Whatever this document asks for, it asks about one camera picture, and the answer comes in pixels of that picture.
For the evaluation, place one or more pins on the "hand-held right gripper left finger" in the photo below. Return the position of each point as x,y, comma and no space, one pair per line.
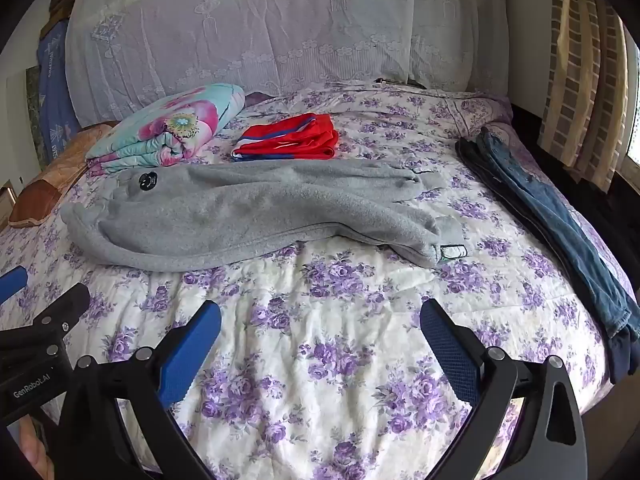
190,355

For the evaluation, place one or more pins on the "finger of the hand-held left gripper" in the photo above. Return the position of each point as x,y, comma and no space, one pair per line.
65,305
11,280

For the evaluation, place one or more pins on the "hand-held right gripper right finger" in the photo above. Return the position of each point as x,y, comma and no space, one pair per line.
450,355

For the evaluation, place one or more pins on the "grey fleece pants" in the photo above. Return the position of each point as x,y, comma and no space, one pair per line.
225,210

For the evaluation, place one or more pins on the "dark navy pants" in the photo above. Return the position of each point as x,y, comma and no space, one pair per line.
622,360

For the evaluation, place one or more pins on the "person's left hand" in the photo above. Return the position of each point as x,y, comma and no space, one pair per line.
35,452

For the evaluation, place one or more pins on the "brown pillow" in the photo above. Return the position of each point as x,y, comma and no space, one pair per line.
55,170

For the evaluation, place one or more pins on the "purple floral bedspread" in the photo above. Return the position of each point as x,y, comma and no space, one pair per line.
325,310

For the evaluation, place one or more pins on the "blue jeans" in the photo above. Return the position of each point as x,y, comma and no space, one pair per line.
550,220

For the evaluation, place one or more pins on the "blue patterned cloth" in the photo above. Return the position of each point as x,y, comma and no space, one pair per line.
52,90

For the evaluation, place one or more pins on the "folded teal pink floral blanket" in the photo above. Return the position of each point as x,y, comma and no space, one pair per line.
175,125

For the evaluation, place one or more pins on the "folded red shorts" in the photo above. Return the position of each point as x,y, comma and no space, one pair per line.
295,140

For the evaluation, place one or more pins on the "wooden headboard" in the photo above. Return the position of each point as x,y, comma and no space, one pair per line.
62,0

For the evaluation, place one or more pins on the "beige striped curtain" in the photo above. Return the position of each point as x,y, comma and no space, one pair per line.
580,85

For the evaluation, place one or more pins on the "window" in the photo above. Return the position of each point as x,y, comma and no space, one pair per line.
634,100

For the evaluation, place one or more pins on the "white lace cover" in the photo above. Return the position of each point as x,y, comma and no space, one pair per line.
250,25

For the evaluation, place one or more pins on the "gold picture frame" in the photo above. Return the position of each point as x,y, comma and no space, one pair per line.
6,205

